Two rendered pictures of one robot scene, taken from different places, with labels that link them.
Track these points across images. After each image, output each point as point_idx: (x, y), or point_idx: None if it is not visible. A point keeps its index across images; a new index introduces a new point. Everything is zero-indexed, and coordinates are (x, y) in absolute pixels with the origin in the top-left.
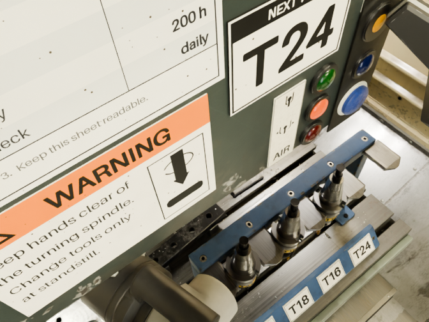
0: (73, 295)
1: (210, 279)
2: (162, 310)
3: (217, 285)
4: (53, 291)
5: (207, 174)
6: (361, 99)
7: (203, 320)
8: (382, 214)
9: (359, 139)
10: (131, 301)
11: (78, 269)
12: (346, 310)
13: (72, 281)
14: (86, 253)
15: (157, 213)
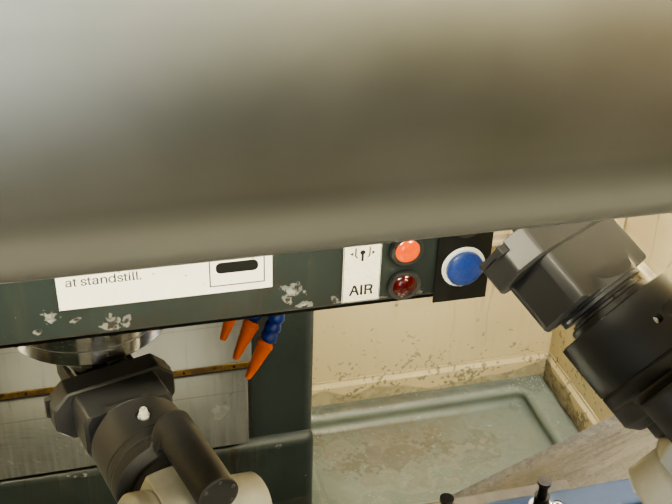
0: (101, 321)
1: (254, 475)
2: (176, 454)
3: (258, 482)
4: (89, 296)
5: (264, 256)
6: (471, 269)
7: (214, 473)
8: None
9: (628, 488)
10: (147, 447)
11: (117, 284)
12: None
13: (107, 297)
14: (130, 270)
15: (204, 271)
